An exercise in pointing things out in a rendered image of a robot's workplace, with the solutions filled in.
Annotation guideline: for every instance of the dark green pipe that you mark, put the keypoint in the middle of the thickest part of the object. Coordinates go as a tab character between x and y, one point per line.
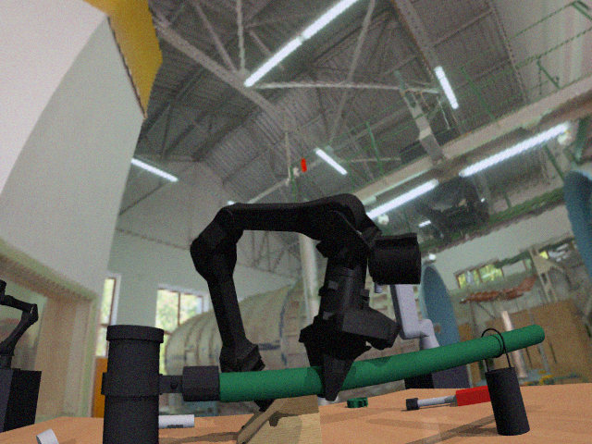
303	381

